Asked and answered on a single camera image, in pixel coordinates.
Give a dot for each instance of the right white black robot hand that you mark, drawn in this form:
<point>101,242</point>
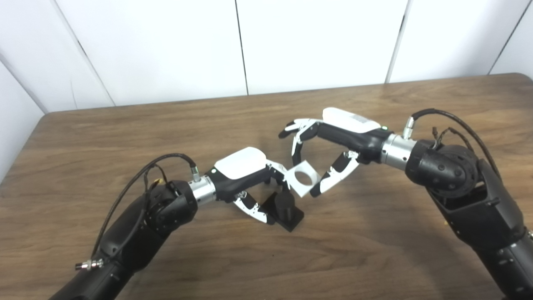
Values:
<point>354,131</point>

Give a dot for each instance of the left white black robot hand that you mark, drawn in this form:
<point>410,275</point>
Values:
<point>241,164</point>

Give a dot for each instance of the white square piece with hole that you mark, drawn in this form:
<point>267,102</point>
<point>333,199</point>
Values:
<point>296,185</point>

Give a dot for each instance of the black peg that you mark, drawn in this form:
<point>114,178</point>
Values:
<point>285,208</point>

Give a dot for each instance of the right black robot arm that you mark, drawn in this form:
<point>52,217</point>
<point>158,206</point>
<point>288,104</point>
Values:
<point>449,171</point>

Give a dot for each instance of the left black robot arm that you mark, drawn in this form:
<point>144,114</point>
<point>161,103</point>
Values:
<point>166,208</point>

